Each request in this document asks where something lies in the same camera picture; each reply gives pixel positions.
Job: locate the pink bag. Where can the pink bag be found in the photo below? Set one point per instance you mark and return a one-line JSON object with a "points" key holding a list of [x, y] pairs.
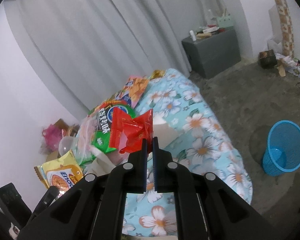
{"points": [[52, 136]]}

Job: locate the orange snack bag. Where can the orange snack bag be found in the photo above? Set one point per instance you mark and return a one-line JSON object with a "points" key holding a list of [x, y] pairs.
{"points": [[132, 90]]}

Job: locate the red snack wrapper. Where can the red snack wrapper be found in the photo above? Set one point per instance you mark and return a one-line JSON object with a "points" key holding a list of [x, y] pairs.
{"points": [[127, 133]]}

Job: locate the dark brown box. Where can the dark brown box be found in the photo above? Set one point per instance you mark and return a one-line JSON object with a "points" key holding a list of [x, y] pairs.
{"points": [[267, 59]]}

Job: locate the grey cabinet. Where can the grey cabinet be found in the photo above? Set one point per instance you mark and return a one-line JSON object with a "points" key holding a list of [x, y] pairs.
{"points": [[213, 55]]}

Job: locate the patterned cardboard roll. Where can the patterned cardboard roll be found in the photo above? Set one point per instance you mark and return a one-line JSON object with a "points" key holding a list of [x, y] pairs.
{"points": [[286, 28]]}

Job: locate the pale green tissue box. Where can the pale green tissue box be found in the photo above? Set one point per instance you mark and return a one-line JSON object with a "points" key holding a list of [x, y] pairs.
{"points": [[225, 21]]}

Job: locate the blue plastic waste basket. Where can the blue plastic waste basket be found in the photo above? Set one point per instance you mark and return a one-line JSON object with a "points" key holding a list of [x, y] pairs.
{"points": [[282, 154]]}

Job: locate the floral blue tablecloth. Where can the floral blue tablecloth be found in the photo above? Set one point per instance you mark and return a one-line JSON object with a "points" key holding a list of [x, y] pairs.
{"points": [[202, 146]]}

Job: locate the gold crumpled wrapper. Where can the gold crumpled wrapper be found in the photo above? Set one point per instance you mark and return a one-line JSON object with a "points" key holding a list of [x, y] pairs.
{"points": [[157, 74]]}

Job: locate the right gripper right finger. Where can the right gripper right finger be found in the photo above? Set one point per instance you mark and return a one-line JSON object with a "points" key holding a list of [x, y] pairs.
{"points": [[205, 207]]}

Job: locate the white small bottle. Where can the white small bottle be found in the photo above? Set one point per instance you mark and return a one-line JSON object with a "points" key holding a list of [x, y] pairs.
{"points": [[192, 35]]}

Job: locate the white curtain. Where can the white curtain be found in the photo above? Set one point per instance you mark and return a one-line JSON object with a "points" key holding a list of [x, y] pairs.
{"points": [[84, 50]]}

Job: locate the green snack bag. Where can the green snack bag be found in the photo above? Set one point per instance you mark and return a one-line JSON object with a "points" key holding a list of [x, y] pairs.
{"points": [[104, 111]]}

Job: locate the yellow snack packet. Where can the yellow snack packet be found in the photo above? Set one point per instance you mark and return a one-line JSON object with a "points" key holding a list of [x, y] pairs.
{"points": [[62, 173]]}

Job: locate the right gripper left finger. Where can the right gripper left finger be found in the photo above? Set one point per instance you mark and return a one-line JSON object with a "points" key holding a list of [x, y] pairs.
{"points": [[94, 207]]}

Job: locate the clear plastic bag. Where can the clear plastic bag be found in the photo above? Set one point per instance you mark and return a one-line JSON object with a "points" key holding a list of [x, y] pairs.
{"points": [[82, 147]]}

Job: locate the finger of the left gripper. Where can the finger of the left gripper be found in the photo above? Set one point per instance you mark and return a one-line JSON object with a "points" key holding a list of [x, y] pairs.
{"points": [[47, 199]]}

